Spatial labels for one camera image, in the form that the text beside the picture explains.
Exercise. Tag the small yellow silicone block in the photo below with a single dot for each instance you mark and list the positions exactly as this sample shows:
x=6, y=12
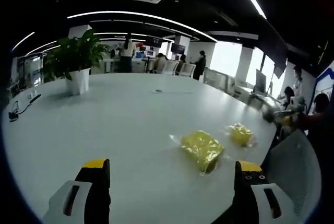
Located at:
x=240, y=135

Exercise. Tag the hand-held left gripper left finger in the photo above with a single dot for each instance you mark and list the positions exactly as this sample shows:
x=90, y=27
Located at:
x=91, y=190

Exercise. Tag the green potted plant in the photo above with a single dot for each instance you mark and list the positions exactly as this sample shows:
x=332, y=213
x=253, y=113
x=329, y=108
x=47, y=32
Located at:
x=75, y=53

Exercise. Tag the black remote control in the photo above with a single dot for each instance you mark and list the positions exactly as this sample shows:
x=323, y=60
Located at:
x=35, y=98

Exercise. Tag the dark computer monitor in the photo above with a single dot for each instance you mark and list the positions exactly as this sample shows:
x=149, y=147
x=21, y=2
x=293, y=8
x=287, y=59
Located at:
x=260, y=81

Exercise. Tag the hanging dark display screen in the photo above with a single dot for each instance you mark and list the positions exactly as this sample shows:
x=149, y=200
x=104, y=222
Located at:
x=178, y=48
x=154, y=41

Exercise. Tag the white faceted plant pot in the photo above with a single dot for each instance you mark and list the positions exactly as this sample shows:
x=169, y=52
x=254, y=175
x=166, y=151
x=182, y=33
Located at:
x=77, y=81

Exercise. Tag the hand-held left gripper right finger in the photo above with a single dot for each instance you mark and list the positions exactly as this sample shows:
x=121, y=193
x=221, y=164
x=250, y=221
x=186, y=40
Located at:
x=250, y=192

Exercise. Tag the white mesh office chair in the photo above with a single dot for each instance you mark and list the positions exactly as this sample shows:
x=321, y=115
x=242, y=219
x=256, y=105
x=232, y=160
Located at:
x=292, y=166

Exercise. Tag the large yellow plastic packet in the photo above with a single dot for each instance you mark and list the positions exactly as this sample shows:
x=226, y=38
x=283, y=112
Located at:
x=202, y=151

